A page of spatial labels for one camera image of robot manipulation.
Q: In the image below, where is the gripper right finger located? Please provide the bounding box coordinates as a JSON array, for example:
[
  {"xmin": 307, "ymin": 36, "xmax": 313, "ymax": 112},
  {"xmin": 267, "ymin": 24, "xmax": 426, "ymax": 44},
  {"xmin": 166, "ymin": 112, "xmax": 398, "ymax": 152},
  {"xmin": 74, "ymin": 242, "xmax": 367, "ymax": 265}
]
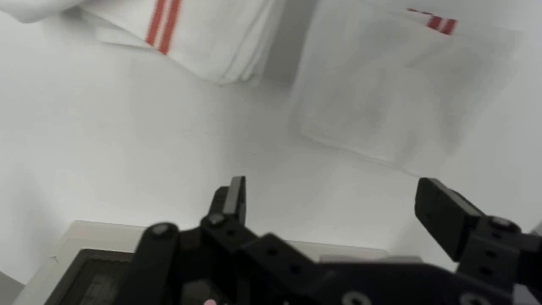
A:
[{"xmin": 414, "ymin": 177, "xmax": 542, "ymax": 297}]

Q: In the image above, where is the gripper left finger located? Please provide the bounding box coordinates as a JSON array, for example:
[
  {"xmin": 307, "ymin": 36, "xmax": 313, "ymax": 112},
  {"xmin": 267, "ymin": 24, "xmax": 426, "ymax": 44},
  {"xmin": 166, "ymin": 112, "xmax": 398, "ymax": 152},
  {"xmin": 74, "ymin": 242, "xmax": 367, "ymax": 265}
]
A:
[{"xmin": 123, "ymin": 176, "xmax": 319, "ymax": 305}]

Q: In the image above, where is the white towel with red stripes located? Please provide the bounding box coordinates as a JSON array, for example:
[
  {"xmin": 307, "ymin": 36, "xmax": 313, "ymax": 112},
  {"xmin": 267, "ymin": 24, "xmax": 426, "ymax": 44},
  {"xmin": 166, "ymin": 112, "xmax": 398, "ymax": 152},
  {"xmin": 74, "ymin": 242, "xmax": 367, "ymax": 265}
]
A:
[{"xmin": 0, "ymin": 0, "xmax": 289, "ymax": 88}]

